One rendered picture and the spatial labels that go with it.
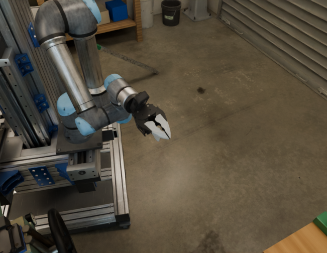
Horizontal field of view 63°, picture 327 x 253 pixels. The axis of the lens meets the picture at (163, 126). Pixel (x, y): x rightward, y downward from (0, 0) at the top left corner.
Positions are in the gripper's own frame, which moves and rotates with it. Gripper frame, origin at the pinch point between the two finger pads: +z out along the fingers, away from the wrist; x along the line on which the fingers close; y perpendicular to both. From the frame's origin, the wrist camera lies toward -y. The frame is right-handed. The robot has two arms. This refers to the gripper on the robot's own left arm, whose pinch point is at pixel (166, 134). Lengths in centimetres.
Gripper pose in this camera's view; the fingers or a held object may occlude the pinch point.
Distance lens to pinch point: 80.7
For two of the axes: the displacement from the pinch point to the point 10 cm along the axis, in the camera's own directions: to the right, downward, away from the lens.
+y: 1.1, 6.1, 7.8
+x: -8.0, 5.2, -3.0
